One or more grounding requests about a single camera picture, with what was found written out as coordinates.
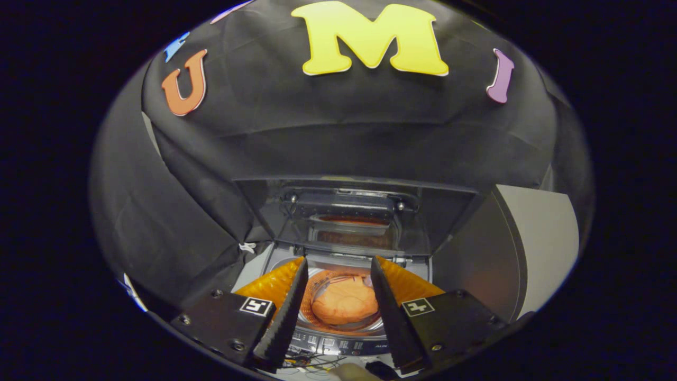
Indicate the black backdrop cloth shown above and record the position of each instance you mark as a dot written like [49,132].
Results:
[344,116]

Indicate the orange polo shirt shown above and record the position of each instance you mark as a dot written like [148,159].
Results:
[344,301]

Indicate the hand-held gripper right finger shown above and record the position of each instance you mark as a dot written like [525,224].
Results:
[391,317]

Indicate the grey washing machine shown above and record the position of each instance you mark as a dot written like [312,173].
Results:
[338,344]

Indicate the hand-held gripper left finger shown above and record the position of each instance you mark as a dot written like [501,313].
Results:
[288,317]

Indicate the beige cabinet with dark top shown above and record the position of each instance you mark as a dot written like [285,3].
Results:
[545,238]

